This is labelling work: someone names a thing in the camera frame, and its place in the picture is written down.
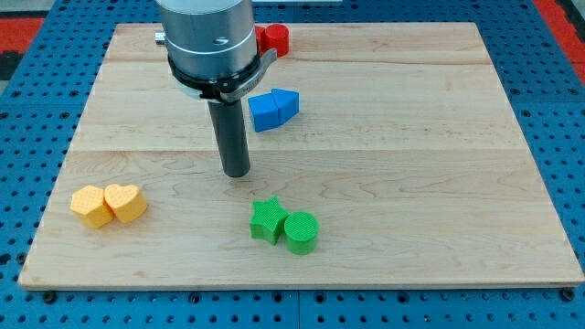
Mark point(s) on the green star block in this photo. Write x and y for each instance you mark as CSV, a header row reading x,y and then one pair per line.
x,y
267,220

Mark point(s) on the yellow heart block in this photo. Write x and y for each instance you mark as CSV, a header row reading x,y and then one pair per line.
x,y
127,202

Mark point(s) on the light wooden board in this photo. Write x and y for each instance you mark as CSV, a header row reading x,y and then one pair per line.
x,y
405,149

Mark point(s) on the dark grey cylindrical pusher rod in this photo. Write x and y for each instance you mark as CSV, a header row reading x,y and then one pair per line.
x,y
230,132

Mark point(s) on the red block behind arm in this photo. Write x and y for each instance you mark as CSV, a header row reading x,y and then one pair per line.
x,y
259,34

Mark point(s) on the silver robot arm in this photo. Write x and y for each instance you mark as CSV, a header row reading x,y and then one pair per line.
x,y
212,47

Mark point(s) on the green cylinder block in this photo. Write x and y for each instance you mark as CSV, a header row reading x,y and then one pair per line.
x,y
301,231

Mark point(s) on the blue pentagon block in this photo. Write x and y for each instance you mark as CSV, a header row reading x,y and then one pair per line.
x,y
287,103

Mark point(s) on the blue cube block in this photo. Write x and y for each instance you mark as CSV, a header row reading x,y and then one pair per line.
x,y
264,112

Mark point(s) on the red cylinder block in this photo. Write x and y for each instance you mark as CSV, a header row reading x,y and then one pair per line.
x,y
276,36

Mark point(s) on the yellow hexagon block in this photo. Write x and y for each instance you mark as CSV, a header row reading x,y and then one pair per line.
x,y
90,206

